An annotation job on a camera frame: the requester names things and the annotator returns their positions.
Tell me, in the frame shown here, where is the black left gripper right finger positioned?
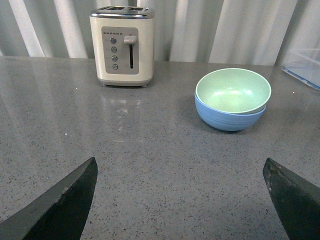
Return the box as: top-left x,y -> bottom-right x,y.
262,158 -> 320,240

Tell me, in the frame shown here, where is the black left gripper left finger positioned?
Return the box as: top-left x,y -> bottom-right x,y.
0,157 -> 98,240

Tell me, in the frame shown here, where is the blue bowl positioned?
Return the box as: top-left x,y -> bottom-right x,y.
194,93 -> 267,132

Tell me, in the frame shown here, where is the green bowl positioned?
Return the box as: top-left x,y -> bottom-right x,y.
195,68 -> 272,114

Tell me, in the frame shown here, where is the clear plastic container blue rim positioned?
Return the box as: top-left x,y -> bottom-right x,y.
281,48 -> 320,91

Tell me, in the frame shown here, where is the cream two-slot toaster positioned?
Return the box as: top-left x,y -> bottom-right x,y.
89,6 -> 155,87

